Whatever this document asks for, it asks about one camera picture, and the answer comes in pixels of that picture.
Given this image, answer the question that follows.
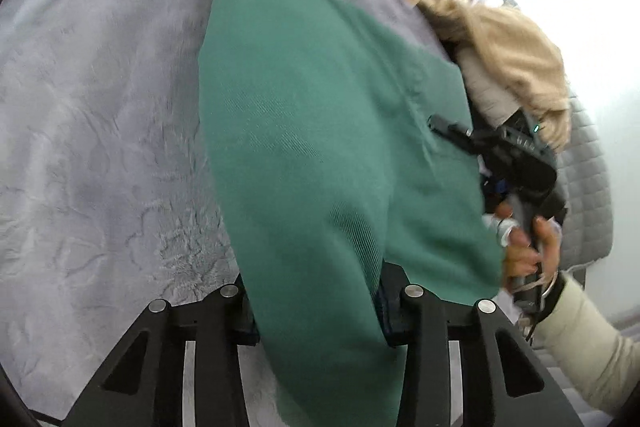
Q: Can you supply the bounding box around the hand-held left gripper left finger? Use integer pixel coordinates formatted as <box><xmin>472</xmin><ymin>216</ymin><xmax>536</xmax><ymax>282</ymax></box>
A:
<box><xmin>75</xmin><ymin>273</ymin><xmax>261</xmax><ymax>427</ymax></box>

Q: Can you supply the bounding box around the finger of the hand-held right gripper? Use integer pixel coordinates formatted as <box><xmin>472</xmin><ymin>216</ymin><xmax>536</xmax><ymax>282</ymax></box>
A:
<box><xmin>427</xmin><ymin>116</ymin><xmax>483</xmax><ymax>155</ymax></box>

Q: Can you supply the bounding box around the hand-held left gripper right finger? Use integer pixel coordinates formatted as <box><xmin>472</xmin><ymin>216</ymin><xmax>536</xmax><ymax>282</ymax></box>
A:
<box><xmin>374</xmin><ymin>262</ymin><xmax>586</xmax><ymax>427</ymax></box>

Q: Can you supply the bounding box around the green button-up shirt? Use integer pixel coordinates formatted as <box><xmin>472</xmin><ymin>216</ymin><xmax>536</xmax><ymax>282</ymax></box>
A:
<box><xmin>197</xmin><ymin>0</ymin><xmax>506</xmax><ymax>427</ymax></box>

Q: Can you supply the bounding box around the person's right forearm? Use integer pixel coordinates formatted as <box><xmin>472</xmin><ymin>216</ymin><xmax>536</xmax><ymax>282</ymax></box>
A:
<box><xmin>527</xmin><ymin>272</ymin><xmax>640</xmax><ymax>419</ymax></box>

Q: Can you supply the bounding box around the person's right hand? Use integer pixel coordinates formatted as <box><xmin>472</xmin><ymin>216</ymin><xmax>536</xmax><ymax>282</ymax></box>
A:
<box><xmin>492</xmin><ymin>201</ymin><xmax>565</xmax><ymax>295</ymax></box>

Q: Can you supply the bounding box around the white crinkled puffy jacket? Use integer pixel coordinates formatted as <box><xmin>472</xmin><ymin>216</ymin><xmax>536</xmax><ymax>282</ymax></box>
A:
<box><xmin>457</xmin><ymin>44</ymin><xmax>526</xmax><ymax>128</ymax></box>

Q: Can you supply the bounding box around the grey quilted cover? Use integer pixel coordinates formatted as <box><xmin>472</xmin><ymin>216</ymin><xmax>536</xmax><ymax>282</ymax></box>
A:
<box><xmin>487</xmin><ymin>0</ymin><xmax>617</xmax><ymax>280</ymax></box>

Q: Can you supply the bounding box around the cream striped garment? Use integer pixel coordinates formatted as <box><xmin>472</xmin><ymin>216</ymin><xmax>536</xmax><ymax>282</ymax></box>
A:
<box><xmin>404</xmin><ymin>0</ymin><xmax>573</xmax><ymax>154</ymax></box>

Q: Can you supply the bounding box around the lavender embossed bedspread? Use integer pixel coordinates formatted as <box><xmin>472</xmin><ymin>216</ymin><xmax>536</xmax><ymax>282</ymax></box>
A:
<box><xmin>0</xmin><ymin>0</ymin><xmax>451</xmax><ymax>427</ymax></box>

